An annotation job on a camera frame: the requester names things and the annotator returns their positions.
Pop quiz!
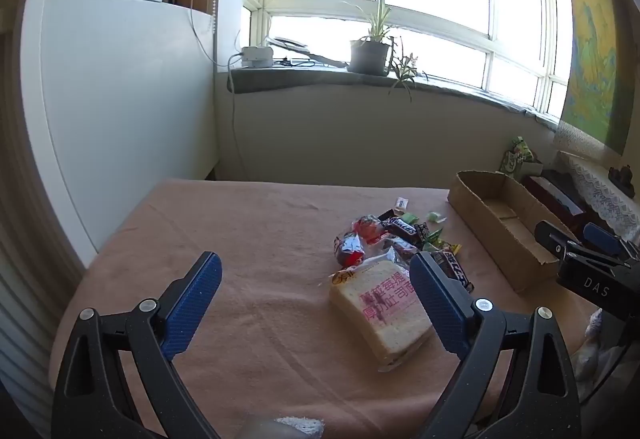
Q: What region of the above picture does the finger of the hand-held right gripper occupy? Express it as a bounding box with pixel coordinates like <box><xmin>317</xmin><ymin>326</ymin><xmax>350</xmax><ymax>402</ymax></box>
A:
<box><xmin>534</xmin><ymin>220</ymin><xmax>583</xmax><ymax>266</ymax></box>
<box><xmin>582</xmin><ymin>222</ymin><xmax>636</xmax><ymax>266</ymax></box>

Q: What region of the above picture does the small flowering plant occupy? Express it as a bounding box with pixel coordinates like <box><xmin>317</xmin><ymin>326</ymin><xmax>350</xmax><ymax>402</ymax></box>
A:
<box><xmin>385</xmin><ymin>36</ymin><xmax>429</xmax><ymax>103</ymax></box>

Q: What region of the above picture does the person's left forearm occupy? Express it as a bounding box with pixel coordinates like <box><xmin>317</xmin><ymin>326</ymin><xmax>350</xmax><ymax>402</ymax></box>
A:
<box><xmin>239</xmin><ymin>415</ymin><xmax>326</xmax><ymax>439</ymax></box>

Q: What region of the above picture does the brown chocolate bar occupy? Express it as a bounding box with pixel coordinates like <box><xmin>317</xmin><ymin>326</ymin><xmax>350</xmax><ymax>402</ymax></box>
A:
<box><xmin>377</xmin><ymin>209</ymin><xmax>418</xmax><ymax>240</ymax></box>
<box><xmin>430</xmin><ymin>249</ymin><xmax>475</xmax><ymax>292</ymax></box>

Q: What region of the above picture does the spider plant in grey pot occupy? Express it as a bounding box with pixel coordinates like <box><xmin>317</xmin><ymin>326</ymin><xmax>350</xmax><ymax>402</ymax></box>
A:
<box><xmin>342</xmin><ymin>0</ymin><xmax>401</xmax><ymax>76</ymax></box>

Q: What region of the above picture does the red clear snack packet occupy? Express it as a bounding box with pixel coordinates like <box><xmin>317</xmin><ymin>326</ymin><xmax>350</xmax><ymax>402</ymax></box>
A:
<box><xmin>348</xmin><ymin>214</ymin><xmax>388</xmax><ymax>242</ymax></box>
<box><xmin>333</xmin><ymin>231</ymin><xmax>368</xmax><ymax>267</ymax></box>

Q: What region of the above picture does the dark snack packet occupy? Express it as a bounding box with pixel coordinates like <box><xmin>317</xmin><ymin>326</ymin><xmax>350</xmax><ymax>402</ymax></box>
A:
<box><xmin>387</xmin><ymin>236</ymin><xmax>421</xmax><ymax>262</ymax></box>

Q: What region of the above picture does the white lace cloth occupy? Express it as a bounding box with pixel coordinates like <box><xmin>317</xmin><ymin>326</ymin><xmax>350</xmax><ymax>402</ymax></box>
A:
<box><xmin>554</xmin><ymin>119</ymin><xmax>640</xmax><ymax>240</ymax></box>

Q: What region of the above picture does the white framed window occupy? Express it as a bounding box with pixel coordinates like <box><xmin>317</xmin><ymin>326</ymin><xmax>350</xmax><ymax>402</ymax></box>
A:
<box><xmin>242</xmin><ymin>0</ymin><xmax>571</xmax><ymax>120</ymax></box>

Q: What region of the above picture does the sliced bread packet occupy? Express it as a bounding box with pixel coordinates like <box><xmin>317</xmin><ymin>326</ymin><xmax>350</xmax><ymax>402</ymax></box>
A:
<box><xmin>327</xmin><ymin>260</ymin><xmax>436</xmax><ymax>372</ymax></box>

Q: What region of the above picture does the grey window sill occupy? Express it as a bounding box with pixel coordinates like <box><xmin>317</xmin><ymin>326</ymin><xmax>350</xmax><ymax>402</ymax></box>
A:
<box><xmin>215</xmin><ymin>66</ymin><xmax>561</xmax><ymax>130</ymax></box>

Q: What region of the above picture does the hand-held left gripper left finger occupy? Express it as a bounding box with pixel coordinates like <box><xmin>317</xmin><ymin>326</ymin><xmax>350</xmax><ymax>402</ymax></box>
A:
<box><xmin>51</xmin><ymin>250</ymin><xmax>223</xmax><ymax>439</ymax></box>

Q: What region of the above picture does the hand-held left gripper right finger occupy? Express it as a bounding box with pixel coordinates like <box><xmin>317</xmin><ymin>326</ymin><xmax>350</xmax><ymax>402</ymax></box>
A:
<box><xmin>409</xmin><ymin>250</ymin><xmax>582</xmax><ymax>439</ymax></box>

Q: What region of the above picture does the yellow green wall poster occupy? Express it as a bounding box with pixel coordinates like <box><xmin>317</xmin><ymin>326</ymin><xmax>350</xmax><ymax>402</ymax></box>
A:
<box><xmin>552</xmin><ymin>0</ymin><xmax>640</xmax><ymax>157</ymax></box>

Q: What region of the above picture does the white ribbed radiator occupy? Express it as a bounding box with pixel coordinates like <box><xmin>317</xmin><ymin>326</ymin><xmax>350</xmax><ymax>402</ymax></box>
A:
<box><xmin>0</xmin><ymin>199</ymin><xmax>86</xmax><ymax>422</ymax></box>

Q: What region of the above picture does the white power strip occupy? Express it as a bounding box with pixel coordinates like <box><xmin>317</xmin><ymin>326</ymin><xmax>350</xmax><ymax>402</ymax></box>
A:
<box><xmin>240</xmin><ymin>46</ymin><xmax>275</xmax><ymax>69</ymax></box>

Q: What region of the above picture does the person's right forearm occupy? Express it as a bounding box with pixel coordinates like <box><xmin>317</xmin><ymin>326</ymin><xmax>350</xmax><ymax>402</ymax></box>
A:
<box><xmin>572</xmin><ymin>306</ymin><xmax>621</xmax><ymax>382</ymax></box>

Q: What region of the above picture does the brown cardboard box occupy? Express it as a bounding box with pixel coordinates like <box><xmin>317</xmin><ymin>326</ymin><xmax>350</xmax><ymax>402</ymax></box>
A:
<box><xmin>446</xmin><ymin>170</ymin><xmax>581</xmax><ymax>294</ymax></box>

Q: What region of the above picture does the dark figurine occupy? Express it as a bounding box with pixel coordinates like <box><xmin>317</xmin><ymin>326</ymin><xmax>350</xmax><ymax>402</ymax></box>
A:
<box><xmin>608</xmin><ymin>164</ymin><xmax>636</xmax><ymax>199</ymax></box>

